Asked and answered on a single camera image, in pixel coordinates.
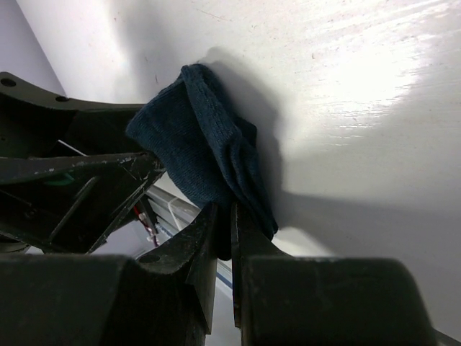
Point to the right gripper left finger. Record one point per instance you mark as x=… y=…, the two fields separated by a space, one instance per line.
x=165 y=297

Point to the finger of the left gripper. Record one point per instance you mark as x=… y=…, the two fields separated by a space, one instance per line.
x=71 y=204
x=35 y=120

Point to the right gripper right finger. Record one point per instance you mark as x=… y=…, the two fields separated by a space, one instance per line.
x=279 y=299

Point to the dark navy sock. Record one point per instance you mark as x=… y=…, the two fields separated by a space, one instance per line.
x=209 y=151

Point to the aluminium table frame rail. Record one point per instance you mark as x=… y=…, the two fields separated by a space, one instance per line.
x=174 y=214

